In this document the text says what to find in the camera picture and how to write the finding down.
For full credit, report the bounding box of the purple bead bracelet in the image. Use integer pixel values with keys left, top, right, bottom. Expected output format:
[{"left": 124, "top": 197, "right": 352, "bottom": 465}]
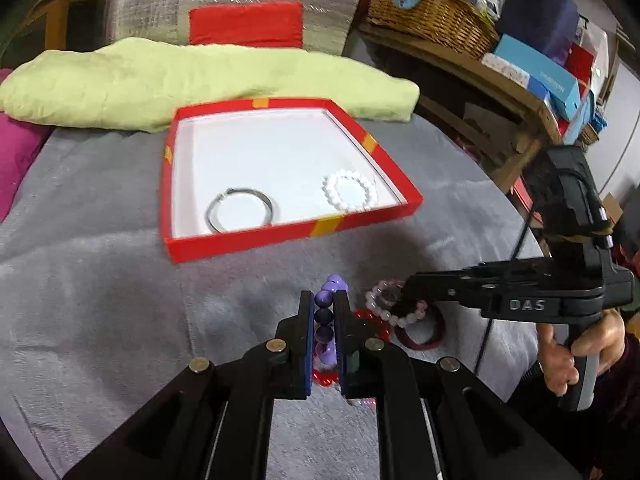
[{"left": 311, "top": 273, "right": 352, "bottom": 369}]

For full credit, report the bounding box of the pink white mixed bracelet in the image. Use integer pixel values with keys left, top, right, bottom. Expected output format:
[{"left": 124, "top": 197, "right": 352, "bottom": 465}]
[{"left": 363, "top": 278, "right": 431, "bottom": 330}]

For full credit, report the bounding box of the red bead bracelet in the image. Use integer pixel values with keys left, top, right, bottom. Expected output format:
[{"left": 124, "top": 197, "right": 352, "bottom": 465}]
[{"left": 311, "top": 308, "right": 394, "bottom": 388}]

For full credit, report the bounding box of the white bead bracelet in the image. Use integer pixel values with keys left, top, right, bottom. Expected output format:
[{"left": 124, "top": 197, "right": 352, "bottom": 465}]
[{"left": 321, "top": 173, "right": 376, "bottom": 214}]

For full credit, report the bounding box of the grey metal bangle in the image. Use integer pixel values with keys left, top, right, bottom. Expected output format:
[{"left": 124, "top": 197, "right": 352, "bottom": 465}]
[{"left": 204, "top": 188, "right": 276, "bottom": 233}]

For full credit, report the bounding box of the red white jewelry box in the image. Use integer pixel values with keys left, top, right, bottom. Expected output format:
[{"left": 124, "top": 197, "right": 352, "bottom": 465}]
[{"left": 160, "top": 98, "right": 423, "bottom": 263}]

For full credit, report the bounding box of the person right hand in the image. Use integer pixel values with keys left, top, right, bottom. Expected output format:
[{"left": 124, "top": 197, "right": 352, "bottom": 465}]
[{"left": 536, "top": 309, "right": 626, "bottom": 396}]

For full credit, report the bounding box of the light blue cardboard box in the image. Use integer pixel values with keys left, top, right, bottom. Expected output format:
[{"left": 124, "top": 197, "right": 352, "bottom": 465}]
[{"left": 494, "top": 35, "right": 582, "bottom": 122}]

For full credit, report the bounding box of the grey bed cover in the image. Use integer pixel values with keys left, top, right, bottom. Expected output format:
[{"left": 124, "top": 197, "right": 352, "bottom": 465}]
[{"left": 1, "top": 117, "right": 540, "bottom": 479}]

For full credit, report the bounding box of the wooden shelf table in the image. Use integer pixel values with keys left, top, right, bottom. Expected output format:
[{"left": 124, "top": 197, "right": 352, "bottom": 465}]
[{"left": 357, "top": 23, "right": 562, "bottom": 193}]

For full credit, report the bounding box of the dark navy bag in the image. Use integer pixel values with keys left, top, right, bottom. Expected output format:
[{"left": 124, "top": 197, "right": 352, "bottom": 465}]
[{"left": 496, "top": 0, "right": 579, "bottom": 65}]

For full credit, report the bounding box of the light green folded blanket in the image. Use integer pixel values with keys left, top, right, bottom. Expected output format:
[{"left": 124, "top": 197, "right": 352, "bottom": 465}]
[{"left": 1, "top": 37, "right": 420, "bottom": 133}]

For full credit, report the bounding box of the wicker basket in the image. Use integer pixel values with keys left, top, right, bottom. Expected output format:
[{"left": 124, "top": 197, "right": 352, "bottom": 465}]
[{"left": 367, "top": 0, "right": 499, "bottom": 60}]

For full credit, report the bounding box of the small red cushion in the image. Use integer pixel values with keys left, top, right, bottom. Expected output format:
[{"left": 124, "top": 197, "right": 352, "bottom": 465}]
[{"left": 189, "top": 1, "right": 304, "bottom": 49}]

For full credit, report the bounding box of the magenta pillow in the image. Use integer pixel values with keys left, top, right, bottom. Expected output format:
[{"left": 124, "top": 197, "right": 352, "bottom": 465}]
[{"left": 0, "top": 68, "right": 54, "bottom": 224}]

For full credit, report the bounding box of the black cable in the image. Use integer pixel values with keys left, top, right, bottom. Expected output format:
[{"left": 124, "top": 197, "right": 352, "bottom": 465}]
[{"left": 472, "top": 204, "right": 534, "bottom": 378}]

